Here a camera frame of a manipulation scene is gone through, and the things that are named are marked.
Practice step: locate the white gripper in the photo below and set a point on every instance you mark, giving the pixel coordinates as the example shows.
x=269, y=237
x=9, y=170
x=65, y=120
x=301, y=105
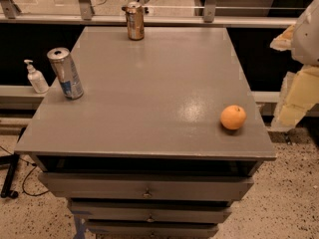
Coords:
x=307, y=39

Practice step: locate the silver blue redbull can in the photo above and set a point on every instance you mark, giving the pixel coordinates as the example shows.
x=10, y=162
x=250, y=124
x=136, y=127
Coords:
x=65, y=70

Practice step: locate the gold beverage can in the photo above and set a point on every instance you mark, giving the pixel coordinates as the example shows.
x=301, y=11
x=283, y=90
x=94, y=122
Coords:
x=135, y=20

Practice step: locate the orange fruit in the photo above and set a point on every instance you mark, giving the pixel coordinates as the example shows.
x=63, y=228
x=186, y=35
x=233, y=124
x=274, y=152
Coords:
x=233, y=117

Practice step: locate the grey metal railing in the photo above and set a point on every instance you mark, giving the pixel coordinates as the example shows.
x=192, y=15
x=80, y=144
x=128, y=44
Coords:
x=218, y=13

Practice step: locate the grey drawer cabinet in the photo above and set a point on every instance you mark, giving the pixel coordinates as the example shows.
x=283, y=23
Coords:
x=150, y=107

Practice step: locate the bottom grey drawer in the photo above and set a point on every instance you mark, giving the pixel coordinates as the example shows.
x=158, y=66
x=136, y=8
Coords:
x=152, y=230

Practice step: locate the grey drawer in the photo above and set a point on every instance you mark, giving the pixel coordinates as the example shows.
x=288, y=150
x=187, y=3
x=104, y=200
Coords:
x=152, y=230
x=150, y=211
x=148, y=187

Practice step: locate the middle grey drawer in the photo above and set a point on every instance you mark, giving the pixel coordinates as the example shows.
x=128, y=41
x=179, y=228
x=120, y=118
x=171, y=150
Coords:
x=150, y=211

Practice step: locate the white pump sanitizer bottle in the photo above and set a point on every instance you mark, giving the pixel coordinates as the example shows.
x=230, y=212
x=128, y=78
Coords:
x=36, y=78

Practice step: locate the top grey drawer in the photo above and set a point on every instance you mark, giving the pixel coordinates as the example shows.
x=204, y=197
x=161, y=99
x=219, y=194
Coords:
x=148, y=187

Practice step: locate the black stand leg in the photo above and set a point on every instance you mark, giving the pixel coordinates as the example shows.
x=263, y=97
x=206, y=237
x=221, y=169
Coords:
x=9, y=161

